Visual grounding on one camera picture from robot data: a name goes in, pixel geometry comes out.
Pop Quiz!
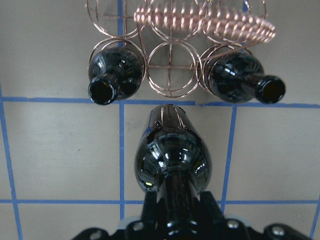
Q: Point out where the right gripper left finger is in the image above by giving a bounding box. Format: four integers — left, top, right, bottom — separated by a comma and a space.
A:
140, 191, 158, 228

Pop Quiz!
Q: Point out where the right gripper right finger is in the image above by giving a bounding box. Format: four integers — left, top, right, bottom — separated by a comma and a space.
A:
200, 191, 225, 225

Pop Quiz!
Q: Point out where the dark wine bottle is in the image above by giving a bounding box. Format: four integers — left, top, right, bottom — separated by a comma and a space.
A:
204, 52, 286, 104
134, 104, 211, 240
88, 47, 145, 105

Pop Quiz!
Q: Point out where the brown paper table mat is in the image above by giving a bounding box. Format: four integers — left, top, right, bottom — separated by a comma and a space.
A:
0, 0, 320, 240

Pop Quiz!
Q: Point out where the copper wire bottle basket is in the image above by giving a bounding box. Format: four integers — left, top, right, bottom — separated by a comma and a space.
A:
85, 0, 276, 98

